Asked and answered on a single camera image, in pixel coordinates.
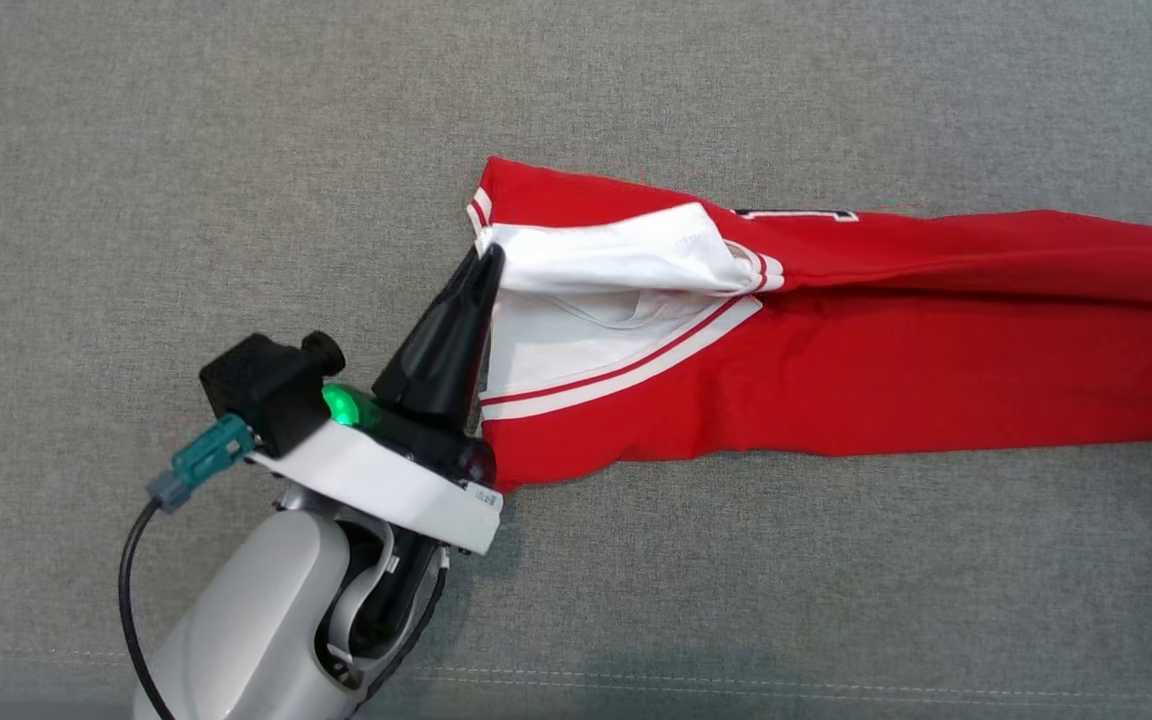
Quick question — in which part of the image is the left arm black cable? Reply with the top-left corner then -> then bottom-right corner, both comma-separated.
118,497 -> 179,720

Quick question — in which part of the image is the red white striped jersey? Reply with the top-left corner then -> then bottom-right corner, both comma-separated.
464,155 -> 1152,493

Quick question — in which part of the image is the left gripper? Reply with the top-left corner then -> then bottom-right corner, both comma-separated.
244,243 -> 508,557

